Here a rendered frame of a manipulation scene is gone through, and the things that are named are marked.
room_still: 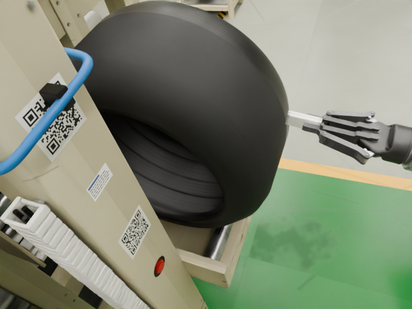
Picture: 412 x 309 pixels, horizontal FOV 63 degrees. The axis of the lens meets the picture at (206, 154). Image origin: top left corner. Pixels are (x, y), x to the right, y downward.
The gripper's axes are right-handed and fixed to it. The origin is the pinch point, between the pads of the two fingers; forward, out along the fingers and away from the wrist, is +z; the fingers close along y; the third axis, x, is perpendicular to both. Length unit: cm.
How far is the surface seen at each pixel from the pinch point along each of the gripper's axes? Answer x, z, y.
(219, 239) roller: 32.7, 12.4, 17.6
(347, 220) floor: 119, -37, -51
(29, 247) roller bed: 32, 59, 38
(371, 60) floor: 119, -36, -197
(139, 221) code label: 3.2, 23.0, 31.1
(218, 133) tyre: -8.1, 13.1, 15.6
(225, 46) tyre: -14.3, 17.3, -0.2
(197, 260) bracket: 30.2, 15.5, 25.7
